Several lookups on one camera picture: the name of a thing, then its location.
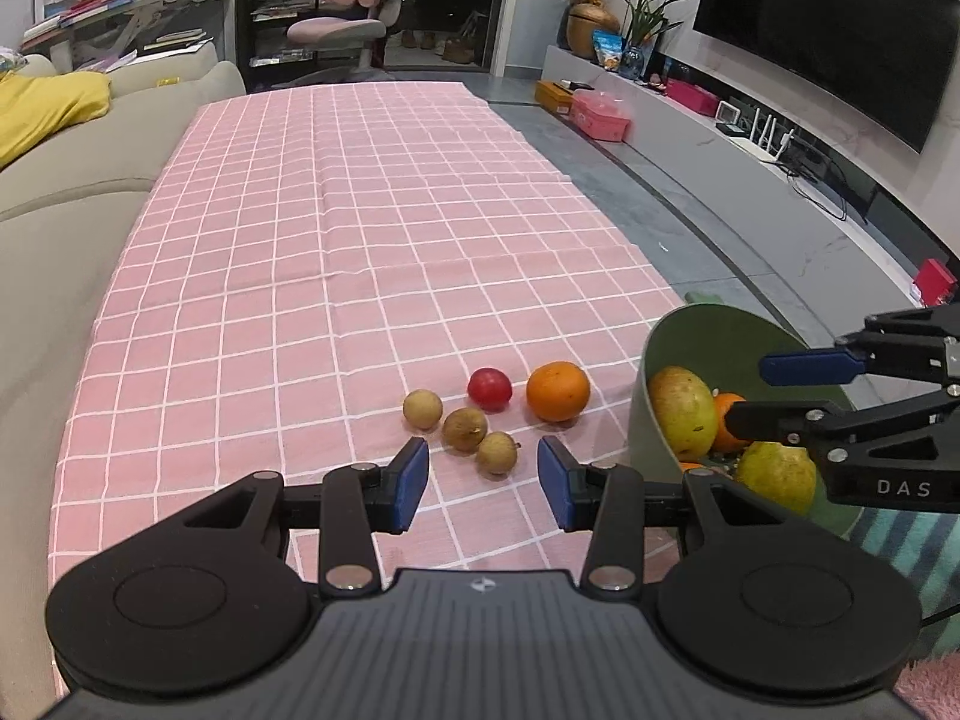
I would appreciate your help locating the green perforated colander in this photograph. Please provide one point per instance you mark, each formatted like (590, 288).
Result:
(705, 334)

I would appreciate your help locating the green potted plant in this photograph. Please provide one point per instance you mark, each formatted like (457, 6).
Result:
(649, 15)

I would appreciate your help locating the brown bag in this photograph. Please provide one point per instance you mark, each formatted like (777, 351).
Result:
(461, 45)

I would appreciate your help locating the red box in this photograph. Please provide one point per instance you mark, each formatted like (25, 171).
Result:
(934, 281)

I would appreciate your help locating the stack of books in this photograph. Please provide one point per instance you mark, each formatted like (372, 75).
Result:
(82, 11)

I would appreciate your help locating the small white display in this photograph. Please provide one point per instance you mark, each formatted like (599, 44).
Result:
(729, 114)

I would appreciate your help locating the black television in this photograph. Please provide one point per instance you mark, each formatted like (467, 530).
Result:
(825, 30)

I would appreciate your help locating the magenta box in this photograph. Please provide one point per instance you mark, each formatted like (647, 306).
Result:
(690, 97)

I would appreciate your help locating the brown longan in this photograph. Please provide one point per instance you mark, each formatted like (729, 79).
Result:
(464, 429)
(496, 452)
(423, 409)

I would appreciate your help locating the blue glass vase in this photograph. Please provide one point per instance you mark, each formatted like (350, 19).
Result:
(634, 64)

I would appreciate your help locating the beige sofa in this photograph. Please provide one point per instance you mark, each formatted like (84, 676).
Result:
(75, 225)

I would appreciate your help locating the pink office chair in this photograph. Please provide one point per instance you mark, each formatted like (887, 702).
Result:
(337, 30)

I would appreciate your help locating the white router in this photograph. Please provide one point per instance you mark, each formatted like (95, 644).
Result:
(765, 142)

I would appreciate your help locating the pair of shoes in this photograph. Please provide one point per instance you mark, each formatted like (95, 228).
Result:
(418, 40)

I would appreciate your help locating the orange box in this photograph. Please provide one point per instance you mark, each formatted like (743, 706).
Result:
(559, 97)

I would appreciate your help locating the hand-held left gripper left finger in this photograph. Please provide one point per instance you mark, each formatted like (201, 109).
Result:
(411, 486)

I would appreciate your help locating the pink fluffy rug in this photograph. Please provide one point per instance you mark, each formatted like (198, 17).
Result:
(930, 690)

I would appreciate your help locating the stack of papers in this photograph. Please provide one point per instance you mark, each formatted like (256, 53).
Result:
(176, 41)

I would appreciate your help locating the red plum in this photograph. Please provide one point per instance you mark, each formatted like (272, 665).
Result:
(490, 388)

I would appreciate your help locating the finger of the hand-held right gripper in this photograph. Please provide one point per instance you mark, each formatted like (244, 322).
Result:
(772, 424)
(810, 367)

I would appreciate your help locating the pink storage box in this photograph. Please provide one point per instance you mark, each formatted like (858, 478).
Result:
(598, 116)

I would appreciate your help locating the grey television console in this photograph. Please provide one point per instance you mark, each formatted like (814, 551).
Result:
(675, 139)

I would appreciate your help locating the blue snack bag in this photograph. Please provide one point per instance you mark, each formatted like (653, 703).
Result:
(607, 52)

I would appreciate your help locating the pink checked tablecloth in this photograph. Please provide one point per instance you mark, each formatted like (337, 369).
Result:
(375, 240)

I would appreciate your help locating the yellow pillow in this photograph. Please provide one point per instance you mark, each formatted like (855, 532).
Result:
(45, 109)

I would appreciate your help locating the black shelf unit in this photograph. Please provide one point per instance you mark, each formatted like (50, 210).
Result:
(270, 7)

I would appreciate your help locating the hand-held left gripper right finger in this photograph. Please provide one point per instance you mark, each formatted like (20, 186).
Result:
(556, 484)

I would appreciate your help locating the gold round vase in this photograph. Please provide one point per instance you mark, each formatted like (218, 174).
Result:
(592, 31)

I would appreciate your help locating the white study desk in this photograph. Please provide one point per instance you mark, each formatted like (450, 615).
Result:
(172, 4)

